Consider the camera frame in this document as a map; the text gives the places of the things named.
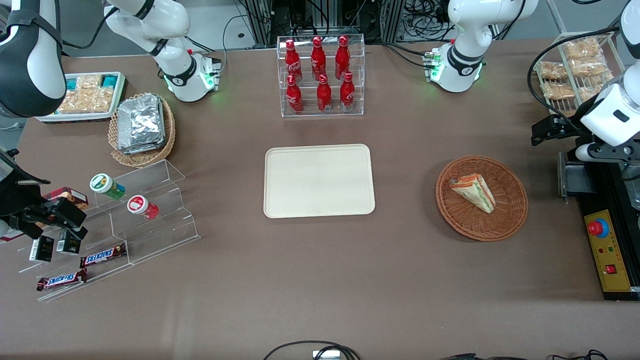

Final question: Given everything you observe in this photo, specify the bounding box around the beige rectangular tray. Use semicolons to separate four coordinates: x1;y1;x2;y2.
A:
263;144;376;219

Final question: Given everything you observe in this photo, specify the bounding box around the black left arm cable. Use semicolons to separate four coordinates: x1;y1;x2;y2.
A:
526;27;623;137

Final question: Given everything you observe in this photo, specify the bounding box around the black base power cable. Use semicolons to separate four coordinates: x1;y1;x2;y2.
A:
382;42;432;69

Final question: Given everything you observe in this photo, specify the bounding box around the black looped floor cable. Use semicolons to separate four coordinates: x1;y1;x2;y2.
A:
263;341;362;360

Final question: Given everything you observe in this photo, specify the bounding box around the red cola bottle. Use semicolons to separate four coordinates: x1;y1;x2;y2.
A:
285;75;304;115
316;74;333;113
334;35;351;80
339;71;356;112
310;36;327;81
284;39;303;83

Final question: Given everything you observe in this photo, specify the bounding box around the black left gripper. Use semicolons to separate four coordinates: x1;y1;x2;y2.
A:
531;114;584;147

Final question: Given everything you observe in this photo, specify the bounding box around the clear acrylic stepped stand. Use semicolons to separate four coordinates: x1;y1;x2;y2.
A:
17;159;201;302

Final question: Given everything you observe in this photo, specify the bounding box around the clear acrylic bottle rack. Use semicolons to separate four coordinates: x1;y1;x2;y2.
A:
277;34;366;118

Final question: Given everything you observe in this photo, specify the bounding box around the red brown chocolate box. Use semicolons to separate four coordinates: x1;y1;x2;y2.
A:
42;186;90;211

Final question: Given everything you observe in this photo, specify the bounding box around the white wire rack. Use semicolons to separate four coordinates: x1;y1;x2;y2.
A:
532;30;629;119

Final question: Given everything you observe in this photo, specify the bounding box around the clear cracker snack bag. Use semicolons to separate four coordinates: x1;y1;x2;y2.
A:
56;88;90;115
75;75;116;114

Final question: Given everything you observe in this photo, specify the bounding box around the white snack tray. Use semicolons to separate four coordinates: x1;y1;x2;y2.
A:
35;71;128;124

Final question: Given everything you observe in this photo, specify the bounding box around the red snack cup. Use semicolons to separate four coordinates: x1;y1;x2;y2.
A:
126;195;160;221

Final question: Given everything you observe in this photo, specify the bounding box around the light wicker basket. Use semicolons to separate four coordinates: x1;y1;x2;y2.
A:
108;92;177;168

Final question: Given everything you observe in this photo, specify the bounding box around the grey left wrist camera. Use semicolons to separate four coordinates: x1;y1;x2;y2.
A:
575;141;640;164

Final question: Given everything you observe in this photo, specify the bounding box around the yellow control panel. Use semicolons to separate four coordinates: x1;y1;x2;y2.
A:
584;209;632;292

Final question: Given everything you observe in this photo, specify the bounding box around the brown Snickers bar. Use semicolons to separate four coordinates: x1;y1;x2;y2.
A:
36;269;88;292
80;243;127;269

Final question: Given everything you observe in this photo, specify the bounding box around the bagged fried snack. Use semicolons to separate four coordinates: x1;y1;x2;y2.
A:
539;61;568;81
562;37;602;61
579;74;615;102
570;57;608;77
542;81;576;101

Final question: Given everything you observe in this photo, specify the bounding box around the black tangled edge cable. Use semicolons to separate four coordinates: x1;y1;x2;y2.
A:
440;349;609;360

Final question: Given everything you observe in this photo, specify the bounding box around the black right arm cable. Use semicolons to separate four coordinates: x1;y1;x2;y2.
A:
59;6;122;51

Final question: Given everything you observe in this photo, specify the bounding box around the aluminium frame with cables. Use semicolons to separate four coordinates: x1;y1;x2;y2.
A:
239;0;453;47

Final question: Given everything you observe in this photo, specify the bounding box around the green snack cup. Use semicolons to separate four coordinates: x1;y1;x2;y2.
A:
89;173;126;201

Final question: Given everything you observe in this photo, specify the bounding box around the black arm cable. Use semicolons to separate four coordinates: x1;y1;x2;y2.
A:
59;6;122;51
526;27;623;137

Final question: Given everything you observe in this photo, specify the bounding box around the round brown wicker basket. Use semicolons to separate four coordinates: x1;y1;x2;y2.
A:
435;155;529;243

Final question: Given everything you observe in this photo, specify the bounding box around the triangular sandwich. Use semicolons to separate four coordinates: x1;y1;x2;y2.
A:
448;173;497;214

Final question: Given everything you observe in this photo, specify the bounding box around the black machine base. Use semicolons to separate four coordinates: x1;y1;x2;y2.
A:
557;149;640;301

